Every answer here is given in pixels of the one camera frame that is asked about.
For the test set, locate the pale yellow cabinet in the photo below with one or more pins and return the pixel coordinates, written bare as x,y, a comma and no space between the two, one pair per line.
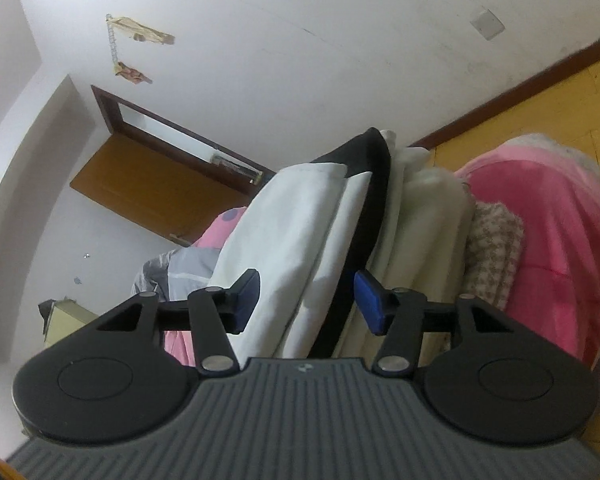
67,322

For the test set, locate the wall hook rack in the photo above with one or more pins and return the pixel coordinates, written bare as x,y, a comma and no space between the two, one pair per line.
112,35

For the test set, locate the white wall switch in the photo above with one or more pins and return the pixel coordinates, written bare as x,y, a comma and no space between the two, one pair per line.
487,24

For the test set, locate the long hanging cloth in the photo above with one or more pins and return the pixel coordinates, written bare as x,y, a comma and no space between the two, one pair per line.
145,31

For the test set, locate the pink and grey duvet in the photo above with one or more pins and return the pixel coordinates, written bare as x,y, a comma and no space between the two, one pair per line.
180,270

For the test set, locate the small hanging cloth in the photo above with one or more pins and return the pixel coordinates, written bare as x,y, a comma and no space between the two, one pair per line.
132,73

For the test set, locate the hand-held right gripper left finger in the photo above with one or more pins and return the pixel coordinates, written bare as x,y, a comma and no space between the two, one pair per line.
245,300

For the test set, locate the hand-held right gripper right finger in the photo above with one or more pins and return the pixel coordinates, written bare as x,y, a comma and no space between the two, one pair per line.
372,305

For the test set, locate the pink checkered folded cloth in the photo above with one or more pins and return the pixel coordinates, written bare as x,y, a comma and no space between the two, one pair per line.
495,245

